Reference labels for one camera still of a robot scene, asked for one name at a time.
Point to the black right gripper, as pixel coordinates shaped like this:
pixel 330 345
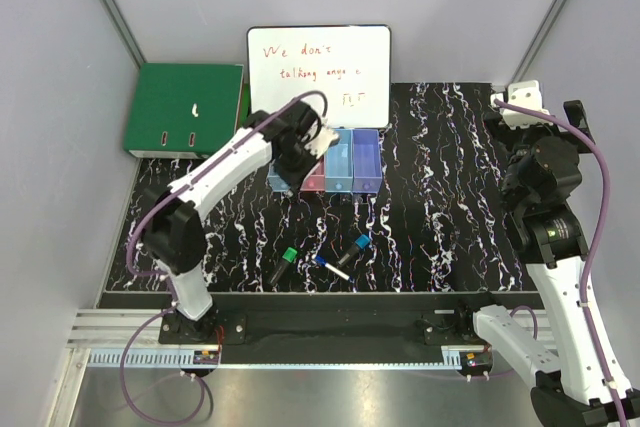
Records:
pixel 506 136

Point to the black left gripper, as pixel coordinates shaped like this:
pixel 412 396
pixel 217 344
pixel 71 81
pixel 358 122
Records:
pixel 296 179

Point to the light blue bin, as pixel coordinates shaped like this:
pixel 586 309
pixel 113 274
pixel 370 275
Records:
pixel 276 183
pixel 339 170

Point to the pink bin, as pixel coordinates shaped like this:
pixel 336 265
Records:
pixel 315 181

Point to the black marker green cap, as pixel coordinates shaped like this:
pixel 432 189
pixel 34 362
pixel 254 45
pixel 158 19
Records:
pixel 287 260

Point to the white pen blue cap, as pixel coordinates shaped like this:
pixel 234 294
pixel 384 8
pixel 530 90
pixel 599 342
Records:
pixel 323 263

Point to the black marker blue cap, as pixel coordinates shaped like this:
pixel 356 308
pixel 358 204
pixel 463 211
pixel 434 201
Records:
pixel 360 244

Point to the white dry-erase board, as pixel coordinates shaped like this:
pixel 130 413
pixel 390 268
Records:
pixel 350 64

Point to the purple bin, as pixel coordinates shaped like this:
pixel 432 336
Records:
pixel 366 161

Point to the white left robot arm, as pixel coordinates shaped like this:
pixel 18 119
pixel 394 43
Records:
pixel 172 231

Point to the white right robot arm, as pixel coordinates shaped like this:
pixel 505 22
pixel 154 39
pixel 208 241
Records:
pixel 580 383

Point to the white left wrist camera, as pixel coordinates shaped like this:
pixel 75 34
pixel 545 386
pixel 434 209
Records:
pixel 326 138

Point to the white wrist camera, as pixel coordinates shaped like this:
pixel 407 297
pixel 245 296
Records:
pixel 326 138
pixel 526 95

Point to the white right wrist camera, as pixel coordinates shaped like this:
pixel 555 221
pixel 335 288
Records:
pixel 526 95

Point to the green ring binder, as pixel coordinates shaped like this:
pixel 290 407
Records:
pixel 184 110

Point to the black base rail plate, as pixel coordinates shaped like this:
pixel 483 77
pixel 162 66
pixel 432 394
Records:
pixel 331 329

